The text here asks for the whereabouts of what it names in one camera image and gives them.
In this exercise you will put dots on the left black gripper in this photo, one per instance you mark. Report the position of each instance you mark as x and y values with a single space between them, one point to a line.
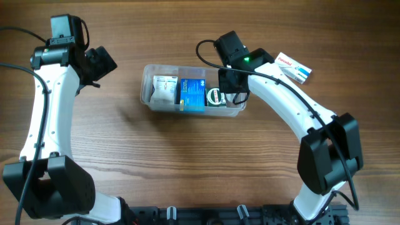
103 62

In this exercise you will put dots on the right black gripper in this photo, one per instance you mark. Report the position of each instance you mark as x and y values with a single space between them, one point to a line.
224 84

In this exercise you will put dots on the green balm tin box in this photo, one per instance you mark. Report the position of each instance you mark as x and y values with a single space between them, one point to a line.
215 98

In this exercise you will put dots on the blue lozenge box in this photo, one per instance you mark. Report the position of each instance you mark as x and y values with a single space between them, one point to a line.
192 95

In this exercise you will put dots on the white medicine box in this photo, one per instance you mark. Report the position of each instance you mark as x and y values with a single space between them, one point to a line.
164 89

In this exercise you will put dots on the small clear spray bottle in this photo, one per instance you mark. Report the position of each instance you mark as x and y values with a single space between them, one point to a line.
233 100

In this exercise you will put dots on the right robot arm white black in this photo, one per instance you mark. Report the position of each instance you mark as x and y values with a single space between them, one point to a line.
330 147

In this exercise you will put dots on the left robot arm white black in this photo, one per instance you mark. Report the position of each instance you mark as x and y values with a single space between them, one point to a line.
46 180

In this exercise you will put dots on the clear plastic container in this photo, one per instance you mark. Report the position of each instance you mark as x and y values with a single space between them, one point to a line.
209 74

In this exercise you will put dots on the white Panadol box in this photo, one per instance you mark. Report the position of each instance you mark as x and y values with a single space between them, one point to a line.
292 68

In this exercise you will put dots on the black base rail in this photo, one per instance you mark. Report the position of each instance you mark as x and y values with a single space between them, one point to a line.
336 214

